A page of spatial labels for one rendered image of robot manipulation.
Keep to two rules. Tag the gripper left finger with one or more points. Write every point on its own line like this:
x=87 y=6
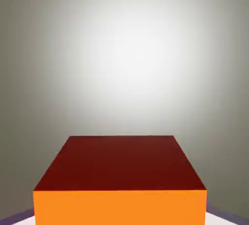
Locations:
x=27 y=221

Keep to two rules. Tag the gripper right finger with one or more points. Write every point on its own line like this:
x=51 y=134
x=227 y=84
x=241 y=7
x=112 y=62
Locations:
x=214 y=220

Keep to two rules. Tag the small orange cube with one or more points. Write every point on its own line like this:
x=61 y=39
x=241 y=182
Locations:
x=119 y=207

